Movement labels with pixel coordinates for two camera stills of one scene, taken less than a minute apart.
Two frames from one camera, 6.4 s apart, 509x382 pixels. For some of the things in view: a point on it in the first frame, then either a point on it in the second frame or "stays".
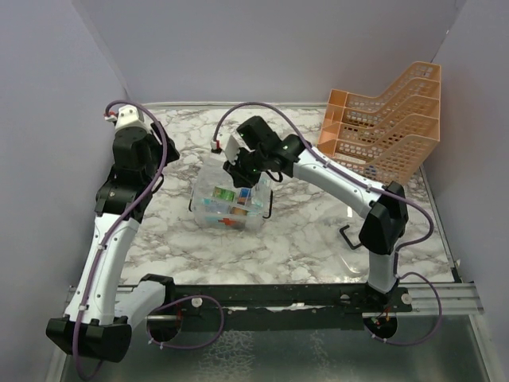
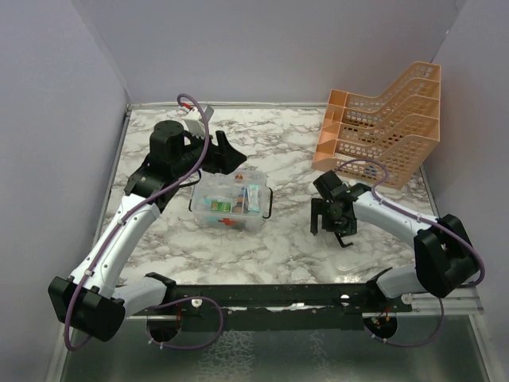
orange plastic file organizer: x=389 y=138 stays
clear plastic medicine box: x=219 y=205 stays
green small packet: x=223 y=193 to x=221 y=205
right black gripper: x=238 y=177 to x=320 y=207
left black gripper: x=156 y=141 to x=223 y=157
